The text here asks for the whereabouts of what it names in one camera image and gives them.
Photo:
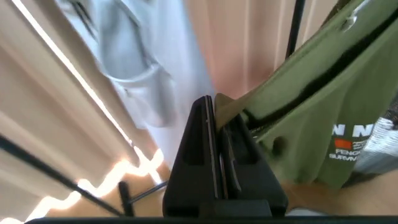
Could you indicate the black clothes rack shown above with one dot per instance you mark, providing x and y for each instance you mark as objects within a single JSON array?
[{"x": 295, "y": 28}]

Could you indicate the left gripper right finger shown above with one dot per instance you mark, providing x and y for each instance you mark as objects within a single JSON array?
[{"x": 252, "y": 180}]

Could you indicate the pale grey shorts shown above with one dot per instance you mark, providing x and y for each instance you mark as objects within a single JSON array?
[{"x": 133, "y": 46}]

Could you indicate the green printed shirt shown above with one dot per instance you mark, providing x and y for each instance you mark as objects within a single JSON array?
[{"x": 311, "y": 93}]

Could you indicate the white laundry basket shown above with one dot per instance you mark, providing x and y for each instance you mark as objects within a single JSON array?
[{"x": 377, "y": 149}]

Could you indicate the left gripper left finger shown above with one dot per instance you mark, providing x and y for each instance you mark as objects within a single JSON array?
[{"x": 192, "y": 174}]

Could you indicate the beige curtain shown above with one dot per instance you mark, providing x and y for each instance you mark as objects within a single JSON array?
[{"x": 31, "y": 93}]

